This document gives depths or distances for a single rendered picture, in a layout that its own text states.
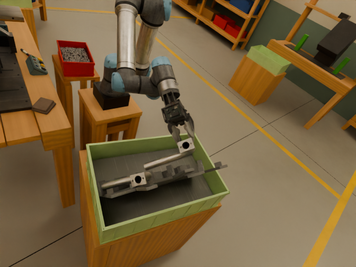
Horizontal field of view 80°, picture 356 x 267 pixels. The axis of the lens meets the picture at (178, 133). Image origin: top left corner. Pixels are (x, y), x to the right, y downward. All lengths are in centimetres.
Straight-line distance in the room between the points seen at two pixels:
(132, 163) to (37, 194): 108
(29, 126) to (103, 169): 43
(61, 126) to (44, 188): 94
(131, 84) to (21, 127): 65
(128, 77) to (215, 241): 164
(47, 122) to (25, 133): 11
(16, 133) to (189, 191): 90
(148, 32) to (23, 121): 78
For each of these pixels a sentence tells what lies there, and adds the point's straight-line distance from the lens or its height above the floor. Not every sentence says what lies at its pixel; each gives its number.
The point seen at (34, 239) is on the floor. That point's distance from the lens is 193.
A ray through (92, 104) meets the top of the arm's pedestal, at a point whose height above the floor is 85.
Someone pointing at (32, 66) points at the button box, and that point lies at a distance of 161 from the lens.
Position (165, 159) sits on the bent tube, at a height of 110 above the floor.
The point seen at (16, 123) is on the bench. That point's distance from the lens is 132.
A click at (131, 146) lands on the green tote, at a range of 116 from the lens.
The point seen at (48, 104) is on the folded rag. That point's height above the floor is 93.
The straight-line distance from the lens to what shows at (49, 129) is 124.
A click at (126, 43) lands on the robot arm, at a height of 141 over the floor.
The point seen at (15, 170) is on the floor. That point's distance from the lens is 224.
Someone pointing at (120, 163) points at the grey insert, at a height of 85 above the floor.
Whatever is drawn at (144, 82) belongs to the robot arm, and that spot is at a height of 132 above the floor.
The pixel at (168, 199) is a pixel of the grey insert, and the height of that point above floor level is 85.
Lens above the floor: 179
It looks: 42 degrees down
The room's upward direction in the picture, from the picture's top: 24 degrees clockwise
